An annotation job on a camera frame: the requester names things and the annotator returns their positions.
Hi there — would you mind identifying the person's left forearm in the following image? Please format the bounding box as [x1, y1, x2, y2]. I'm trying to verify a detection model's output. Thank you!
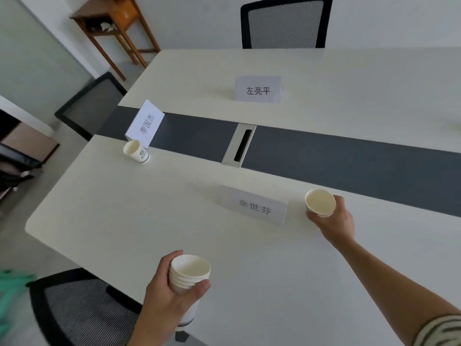
[128, 314, 179, 346]

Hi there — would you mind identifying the person's right forearm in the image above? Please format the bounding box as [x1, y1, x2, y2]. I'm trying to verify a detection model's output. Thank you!
[337, 238, 461, 334]

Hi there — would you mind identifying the striped sleeve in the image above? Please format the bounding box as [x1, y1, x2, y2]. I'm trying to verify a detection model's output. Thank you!
[413, 315, 461, 346]

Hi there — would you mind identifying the white name card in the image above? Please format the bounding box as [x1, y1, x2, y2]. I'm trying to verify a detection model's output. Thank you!
[235, 76, 282, 104]
[220, 185, 288, 226]
[125, 99, 165, 149]

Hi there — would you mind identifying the paper cup with green logo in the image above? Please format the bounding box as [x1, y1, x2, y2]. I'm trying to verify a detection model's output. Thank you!
[123, 140, 151, 165]

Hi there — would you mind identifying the silver cable outlet box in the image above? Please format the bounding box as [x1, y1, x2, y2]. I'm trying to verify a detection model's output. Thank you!
[221, 124, 258, 167]

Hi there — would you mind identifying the white crumpled paper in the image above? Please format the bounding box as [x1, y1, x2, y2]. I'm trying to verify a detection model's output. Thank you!
[90, 22, 119, 35]

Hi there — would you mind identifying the green cloth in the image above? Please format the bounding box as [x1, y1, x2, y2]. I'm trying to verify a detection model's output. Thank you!
[0, 269, 37, 333]

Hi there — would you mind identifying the person's left hand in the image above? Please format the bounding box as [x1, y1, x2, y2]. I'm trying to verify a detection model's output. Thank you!
[139, 250, 212, 331]

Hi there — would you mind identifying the stack of white paper cups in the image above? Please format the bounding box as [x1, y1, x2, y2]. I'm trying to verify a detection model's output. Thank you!
[168, 254, 212, 327]

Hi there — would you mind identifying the dark brown desk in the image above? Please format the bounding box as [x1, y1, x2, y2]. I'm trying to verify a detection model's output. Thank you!
[0, 104, 61, 200]

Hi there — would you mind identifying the person's right hand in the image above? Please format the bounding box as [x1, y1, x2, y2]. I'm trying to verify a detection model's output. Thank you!
[306, 195, 356, 246]

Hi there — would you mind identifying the brown wooden side table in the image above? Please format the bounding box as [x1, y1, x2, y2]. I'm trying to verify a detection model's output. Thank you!
[69, 0, 161, 82]

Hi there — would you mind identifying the plain white paper cup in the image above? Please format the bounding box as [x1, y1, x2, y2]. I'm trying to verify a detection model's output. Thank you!
[305, 189, 337, 218]

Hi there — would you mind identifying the black mesh office chair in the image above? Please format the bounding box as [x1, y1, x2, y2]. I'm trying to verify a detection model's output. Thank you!
[241, 0, 334, 49]
[27, 268, 143, 346]
[54, 71, 127, 142]

